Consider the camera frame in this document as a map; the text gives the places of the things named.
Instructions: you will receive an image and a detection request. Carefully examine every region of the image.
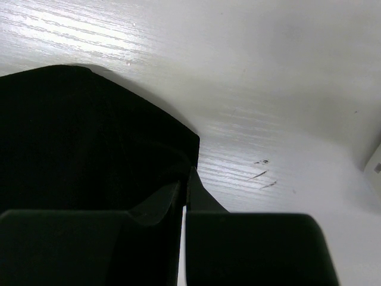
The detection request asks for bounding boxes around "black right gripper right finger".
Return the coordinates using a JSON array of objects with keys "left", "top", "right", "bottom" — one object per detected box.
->
[{"left": 185, "top": 168, "right": 339, "bottom": 285}]

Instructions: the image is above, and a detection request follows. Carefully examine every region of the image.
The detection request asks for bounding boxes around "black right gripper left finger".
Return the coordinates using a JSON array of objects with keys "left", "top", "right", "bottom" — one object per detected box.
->
[{"left": 1, "top": 182, "right": 182, "bottom": 285}]

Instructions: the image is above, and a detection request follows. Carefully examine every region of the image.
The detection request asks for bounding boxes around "black skirt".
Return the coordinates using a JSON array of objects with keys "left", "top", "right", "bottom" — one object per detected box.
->
[{"left": 1, "top": 65, "right": 199, "bottom": 211}]

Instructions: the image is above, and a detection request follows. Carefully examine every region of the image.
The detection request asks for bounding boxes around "white plastic basket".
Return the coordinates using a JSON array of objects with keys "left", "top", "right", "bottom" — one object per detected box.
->
[{"left": 364, "top": 146, "right": 381, "bottom": 193}]

